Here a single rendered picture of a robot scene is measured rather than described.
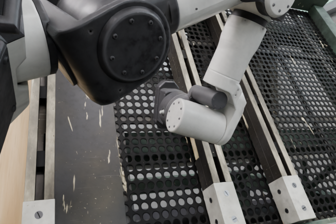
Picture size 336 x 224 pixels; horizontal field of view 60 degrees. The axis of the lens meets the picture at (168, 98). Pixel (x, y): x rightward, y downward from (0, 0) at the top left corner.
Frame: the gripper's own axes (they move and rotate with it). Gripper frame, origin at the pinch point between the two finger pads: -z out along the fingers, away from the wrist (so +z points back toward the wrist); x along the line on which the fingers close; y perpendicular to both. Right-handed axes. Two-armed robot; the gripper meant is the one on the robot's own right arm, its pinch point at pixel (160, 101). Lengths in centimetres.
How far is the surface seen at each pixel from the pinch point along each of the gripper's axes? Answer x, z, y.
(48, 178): -16.7, 6.4, 26.9
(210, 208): -27.2, 9.5, -13.4
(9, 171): -17.2, -0.5, 35.3
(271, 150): -14.0, 3.6, -37.2
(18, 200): -22.2, 4.4, 32.9
